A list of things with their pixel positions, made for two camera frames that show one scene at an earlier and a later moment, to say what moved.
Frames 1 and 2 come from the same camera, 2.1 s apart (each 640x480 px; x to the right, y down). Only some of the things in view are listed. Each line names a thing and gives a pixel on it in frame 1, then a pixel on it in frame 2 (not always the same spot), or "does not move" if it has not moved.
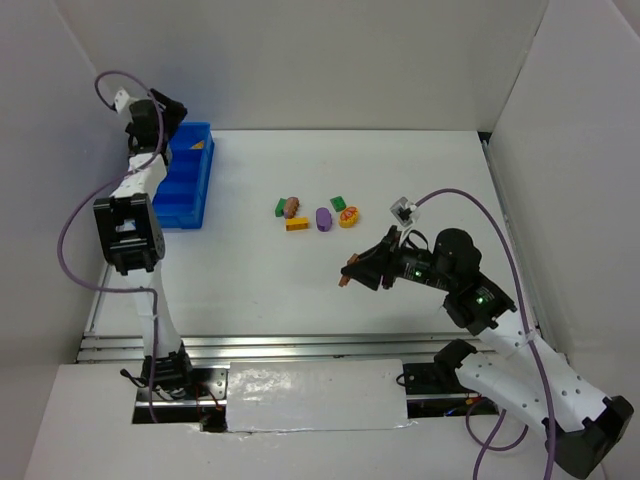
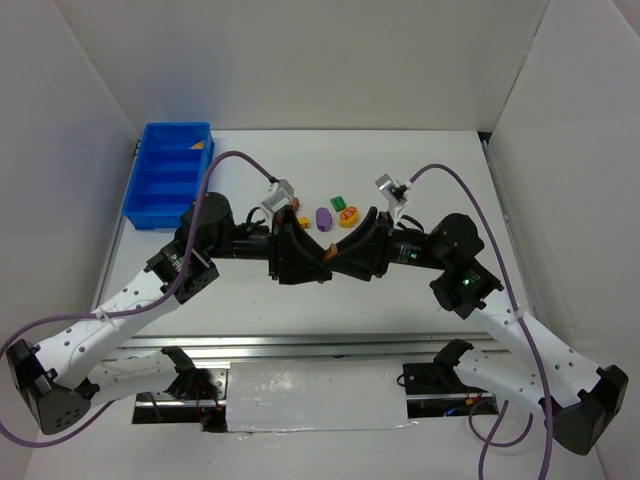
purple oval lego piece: x=323 y=219 does not move
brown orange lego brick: x=344 y=280 → x=331 y=252
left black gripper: x=168 y=110 → x=275 y=245
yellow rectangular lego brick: x=297 y=223 does not move
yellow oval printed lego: x=348 y=216 does not move
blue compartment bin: x=180 y=196 does not move
